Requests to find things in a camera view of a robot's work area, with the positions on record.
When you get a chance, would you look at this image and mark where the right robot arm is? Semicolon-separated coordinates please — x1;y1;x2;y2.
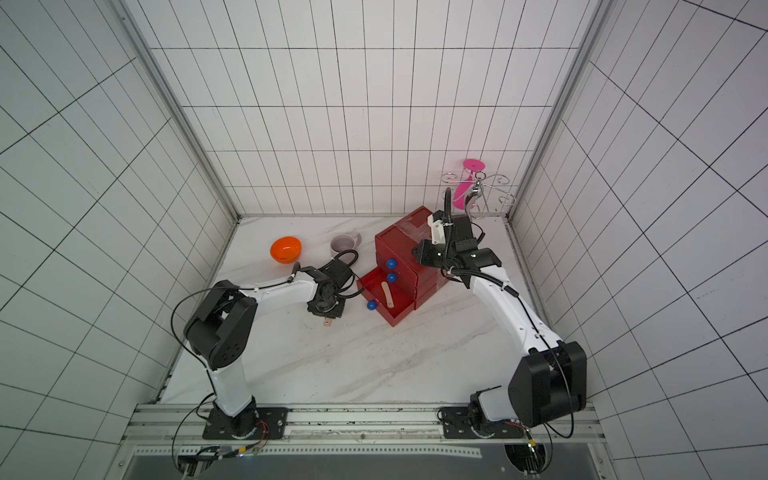
413;211;587;436

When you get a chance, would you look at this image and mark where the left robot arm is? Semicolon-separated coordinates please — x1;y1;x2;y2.
184;257;355;422

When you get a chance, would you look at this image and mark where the red drawer cabinet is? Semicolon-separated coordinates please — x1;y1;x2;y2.
375;206;448;314

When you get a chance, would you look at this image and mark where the mauve mug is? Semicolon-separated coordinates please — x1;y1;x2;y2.
330;231;362;262

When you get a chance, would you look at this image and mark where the orange bowl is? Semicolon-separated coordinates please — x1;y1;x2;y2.
270;236;302;265

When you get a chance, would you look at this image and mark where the pink hourglass stand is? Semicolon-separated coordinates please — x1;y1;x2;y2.
453;159;486;210

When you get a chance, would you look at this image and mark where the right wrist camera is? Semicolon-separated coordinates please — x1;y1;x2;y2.
427;212;447;245

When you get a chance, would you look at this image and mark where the silver wire rack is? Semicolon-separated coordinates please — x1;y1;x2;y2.
441;172;517;218

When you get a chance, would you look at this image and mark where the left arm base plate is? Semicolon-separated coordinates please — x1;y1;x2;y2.
202;405;289;442

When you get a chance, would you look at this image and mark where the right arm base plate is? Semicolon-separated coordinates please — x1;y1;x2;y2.
437;406;525;440

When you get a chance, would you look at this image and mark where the aluminium rail frame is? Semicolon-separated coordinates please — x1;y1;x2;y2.
107;403;616;479

